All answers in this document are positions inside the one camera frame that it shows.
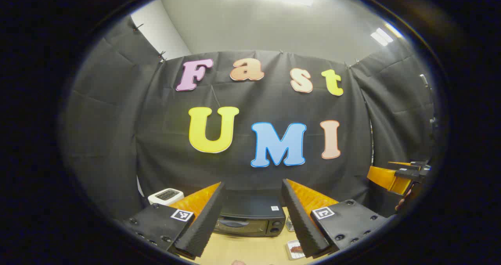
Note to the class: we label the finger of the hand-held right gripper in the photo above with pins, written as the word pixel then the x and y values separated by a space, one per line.
pixel 385 179
pixel 405 165

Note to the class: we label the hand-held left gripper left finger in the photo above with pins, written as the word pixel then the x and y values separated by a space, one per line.
pixel 203 226

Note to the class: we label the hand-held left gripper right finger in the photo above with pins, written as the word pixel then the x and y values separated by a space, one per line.
pixel 299 226

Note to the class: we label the red meat piece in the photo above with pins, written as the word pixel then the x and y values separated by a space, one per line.
pixel 296 249

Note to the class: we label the black electric oven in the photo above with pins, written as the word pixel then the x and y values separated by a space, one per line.
pixel 250 214

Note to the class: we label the white rectangular tray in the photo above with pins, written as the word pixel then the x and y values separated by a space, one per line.
pixel 291 256

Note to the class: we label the white toaster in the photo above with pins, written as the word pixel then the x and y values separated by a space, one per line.
pixel 166 195

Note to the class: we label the small ceiling light panel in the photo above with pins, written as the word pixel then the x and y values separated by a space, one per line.
pixel 381 36

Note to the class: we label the black backdrop cloth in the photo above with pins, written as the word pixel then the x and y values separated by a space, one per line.
pixel 254 100

